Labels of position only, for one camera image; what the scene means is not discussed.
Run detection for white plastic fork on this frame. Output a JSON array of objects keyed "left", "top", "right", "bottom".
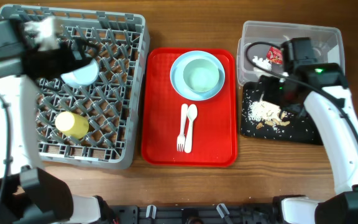
[{"left": 177, "top": 103, "right": 188, "bottom": 152}]

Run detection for green bowl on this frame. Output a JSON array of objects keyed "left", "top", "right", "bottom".
[{"left": 183, "top": 58, "right": 219, "bottom": 93}]

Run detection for white plastic spoon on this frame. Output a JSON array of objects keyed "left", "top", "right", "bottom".
[{"left": 185, "top": 104, "right": 198, "bottom": 153}]

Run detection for white napkin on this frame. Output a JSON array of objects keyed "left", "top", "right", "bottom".
[{"left": 252, "top": 56, "right": 272, "bottom": 72}]

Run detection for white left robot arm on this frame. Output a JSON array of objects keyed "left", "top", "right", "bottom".
[{"left": 0, "top": 16, "right": 103, "bottom": 223}]

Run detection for grey plastic dishwasher rack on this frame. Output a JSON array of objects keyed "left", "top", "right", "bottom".
[{"left": 0, "top": 4, "right": 150, "bottom": 169}]

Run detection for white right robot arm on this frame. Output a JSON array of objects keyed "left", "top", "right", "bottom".
[{"left": 262, "top": 37, "right": 358, "bottom": 223}]

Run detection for red plastic tray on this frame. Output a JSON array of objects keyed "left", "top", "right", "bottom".
[{"left": 141, "top": 47, "right": 237, "bottom": 167}]

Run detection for red snack wrapper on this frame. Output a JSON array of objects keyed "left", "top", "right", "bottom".
[{"left": 266, "top": 47, "right": 283, "bottom": 65}]

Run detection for light blue small bowl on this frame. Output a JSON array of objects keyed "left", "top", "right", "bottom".
[{"left": 61, "top": 58, "right": 99, "bottom": 88}]

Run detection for rice and food scraps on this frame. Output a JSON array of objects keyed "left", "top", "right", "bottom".
[{"left": 242, "top": 96, "right": 290, "bottom": 129}]

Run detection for yellow plastic cup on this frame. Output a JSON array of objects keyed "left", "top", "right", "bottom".
[{"left": 55, "top": 111, "right": 89, "bottom": 139}]

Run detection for light blue plate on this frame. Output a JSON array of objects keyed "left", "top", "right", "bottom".
[{"left": 170, "top": 50, "right": 226, "bottom": 101}]

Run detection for black waste tray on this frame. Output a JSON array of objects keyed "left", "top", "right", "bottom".
[{"left": 240, "top": 82, "right": 322, "bottom": 145}]

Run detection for clear plastic waste bin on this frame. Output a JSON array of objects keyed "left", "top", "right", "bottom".
[{"left": 236, "top": 21, "right": 345, "bottom": 86}]

